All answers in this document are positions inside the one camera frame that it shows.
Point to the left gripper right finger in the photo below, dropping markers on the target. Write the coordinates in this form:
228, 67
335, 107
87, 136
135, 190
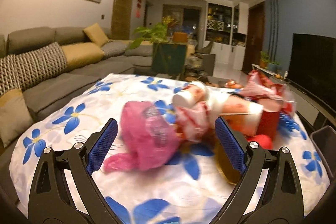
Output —
281, 199

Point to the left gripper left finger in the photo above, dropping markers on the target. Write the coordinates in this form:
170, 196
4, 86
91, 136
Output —
50, 199

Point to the red paper cup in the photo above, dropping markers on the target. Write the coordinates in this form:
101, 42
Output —
269, 118

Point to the pink plastic bag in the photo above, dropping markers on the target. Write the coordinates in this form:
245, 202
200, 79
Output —
150, 141

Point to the red white plastic bag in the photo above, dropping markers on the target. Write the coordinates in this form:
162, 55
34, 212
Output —
259, 86

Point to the orange white paper cup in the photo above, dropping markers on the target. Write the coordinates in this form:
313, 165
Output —
241, 115

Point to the red white wrapper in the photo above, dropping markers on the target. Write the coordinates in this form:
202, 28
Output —
193, 123

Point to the dark plastic trash bin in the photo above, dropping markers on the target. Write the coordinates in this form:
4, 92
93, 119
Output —
325, 144

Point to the grey sectional sofa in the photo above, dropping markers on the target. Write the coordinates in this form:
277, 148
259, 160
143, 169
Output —
87, 65

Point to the floral blue white tablecloth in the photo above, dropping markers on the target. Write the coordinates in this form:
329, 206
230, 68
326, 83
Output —
164, 166

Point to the houndstooth cushion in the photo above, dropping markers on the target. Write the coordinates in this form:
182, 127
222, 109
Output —
28, 69

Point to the large black television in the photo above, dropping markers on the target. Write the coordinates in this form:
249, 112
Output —
312, 66

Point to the potted plant on table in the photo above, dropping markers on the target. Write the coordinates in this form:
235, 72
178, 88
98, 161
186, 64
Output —
264, 59

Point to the yellow cushion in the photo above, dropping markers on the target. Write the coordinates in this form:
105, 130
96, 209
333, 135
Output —
96, 35

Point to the green square planter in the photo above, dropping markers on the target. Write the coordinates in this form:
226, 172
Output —
169, 58

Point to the wooden door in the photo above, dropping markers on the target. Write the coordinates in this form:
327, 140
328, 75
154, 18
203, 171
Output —
121, 17

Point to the green leafy houseplant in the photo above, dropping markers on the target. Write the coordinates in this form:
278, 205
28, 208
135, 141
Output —
155, 34

